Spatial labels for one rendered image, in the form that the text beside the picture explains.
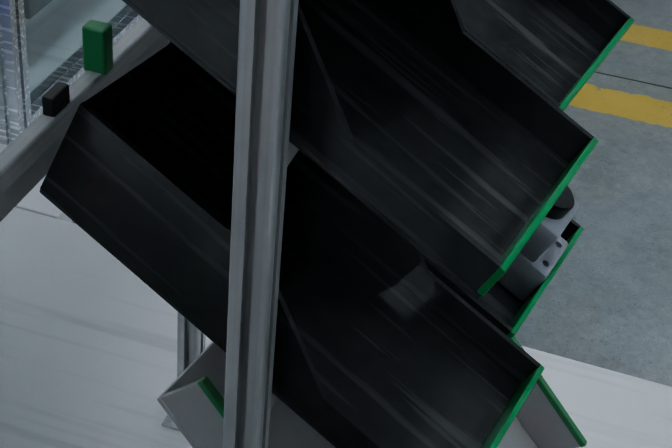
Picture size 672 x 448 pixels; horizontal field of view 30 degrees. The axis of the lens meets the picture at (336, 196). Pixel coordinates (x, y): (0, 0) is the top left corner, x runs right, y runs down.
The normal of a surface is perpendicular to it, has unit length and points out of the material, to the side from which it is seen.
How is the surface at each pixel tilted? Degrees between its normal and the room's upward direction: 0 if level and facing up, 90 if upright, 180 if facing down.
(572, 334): 0
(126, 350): 0
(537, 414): 90
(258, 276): 90
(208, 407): 90
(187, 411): 90
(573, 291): 0
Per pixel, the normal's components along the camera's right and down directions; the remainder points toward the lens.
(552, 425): -0.47, 0.47
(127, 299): 0.08, -0.81
